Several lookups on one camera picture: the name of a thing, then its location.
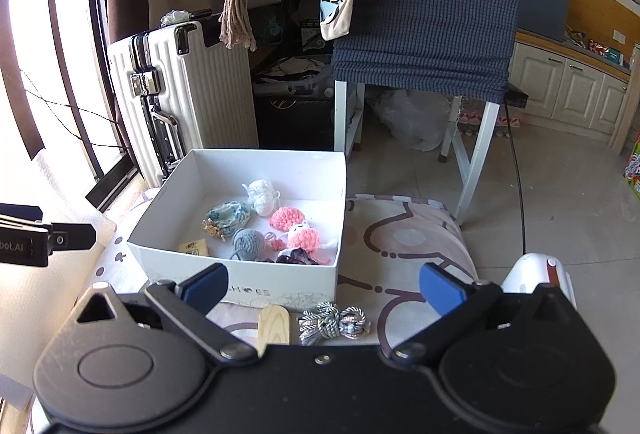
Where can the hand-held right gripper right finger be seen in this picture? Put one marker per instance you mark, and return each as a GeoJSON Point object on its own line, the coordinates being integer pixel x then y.
{"type": "Point", "coordinates": [440, 289]}

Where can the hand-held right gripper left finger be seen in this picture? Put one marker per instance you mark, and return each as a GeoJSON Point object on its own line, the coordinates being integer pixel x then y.
{"type": "Point", "coordinates": [205, 286]}

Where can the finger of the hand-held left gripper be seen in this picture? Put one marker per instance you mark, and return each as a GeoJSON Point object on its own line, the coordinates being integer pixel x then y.
{"type": "Point", "coordinates": [20, 211]}
{"type": "Point", "coordinates": [75, 236]}

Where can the grey crochet mouse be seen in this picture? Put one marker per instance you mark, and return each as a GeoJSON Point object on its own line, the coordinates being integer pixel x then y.
{"type": "Point", "coordinates": [248, 241]}

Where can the white cardboard box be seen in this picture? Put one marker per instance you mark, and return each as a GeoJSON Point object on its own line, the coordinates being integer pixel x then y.
{"type": "Point", "coordinates": [280, 281]}

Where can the light wooden piece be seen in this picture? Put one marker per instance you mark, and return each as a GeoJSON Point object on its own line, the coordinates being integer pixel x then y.
{"type": "Point", "coordinates": [274, 326]}

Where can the white crochet toy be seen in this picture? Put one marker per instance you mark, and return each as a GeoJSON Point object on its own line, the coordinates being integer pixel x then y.
{"type": "Point", "coordinates": [262, 196]}

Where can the pink crochet ball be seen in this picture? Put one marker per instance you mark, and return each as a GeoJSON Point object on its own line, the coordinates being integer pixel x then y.
{"type": "Point", "coordinates": [287, 218]}

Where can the pink white crochet doll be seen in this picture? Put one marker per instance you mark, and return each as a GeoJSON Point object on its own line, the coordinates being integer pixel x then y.
{"type": "Point", "coordinates": [302, 236]}

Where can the white quilted cloth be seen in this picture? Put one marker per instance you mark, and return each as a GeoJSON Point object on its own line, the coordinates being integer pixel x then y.
{"type": "Point", "coordinates": [60, 274]}

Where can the printed blanket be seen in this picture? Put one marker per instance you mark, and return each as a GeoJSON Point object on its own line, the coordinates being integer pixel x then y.
{"type": "Point", "coordinates": [400, 234]}

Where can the white plastic appliance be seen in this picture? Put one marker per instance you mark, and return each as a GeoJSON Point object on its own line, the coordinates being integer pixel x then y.
{"type": "Point", "coordinates": [525, 274]}

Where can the row of pink slippers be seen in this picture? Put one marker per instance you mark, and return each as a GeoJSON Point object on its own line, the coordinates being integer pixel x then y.
{"type": "Point", "coordinates": [475, 122]}

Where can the clear plastic bag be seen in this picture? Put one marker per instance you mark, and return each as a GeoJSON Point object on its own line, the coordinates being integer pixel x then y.
{"type": "Point", "coordinates": [410, 119]}

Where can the black box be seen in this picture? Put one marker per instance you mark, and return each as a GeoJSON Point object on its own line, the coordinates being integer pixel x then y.
{"type": "Point", "coordinates": [295, 119]}

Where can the white ribbed suitcase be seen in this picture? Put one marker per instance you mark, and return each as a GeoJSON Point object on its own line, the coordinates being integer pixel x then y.
{"type": "Point", "coordinates": [210, 84]}

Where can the colourful printed box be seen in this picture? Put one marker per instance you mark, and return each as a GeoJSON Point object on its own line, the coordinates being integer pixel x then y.
{"type": "Point", "coordinates": [632, 169]}

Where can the white cabinet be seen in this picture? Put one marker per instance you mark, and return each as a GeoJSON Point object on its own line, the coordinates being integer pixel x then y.
{"type": "Point", "coordinates": [575, 84]}

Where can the blue knit cloth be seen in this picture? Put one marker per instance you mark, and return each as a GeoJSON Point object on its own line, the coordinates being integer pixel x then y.
{"type": "Point", "coordinates": [435, 4]}

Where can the dark grey box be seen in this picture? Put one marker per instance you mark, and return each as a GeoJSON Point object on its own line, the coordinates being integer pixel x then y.
{"type": "Point", "coordinates": [545, 4]}

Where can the black window frame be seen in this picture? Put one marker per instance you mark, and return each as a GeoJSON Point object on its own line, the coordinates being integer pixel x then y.
{"type": "Point", "coordinates": [100, 64]}

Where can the white wall socket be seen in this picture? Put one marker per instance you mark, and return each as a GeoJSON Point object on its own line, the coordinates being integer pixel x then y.
{"type": "Point", "coordinates": [620, 38]}

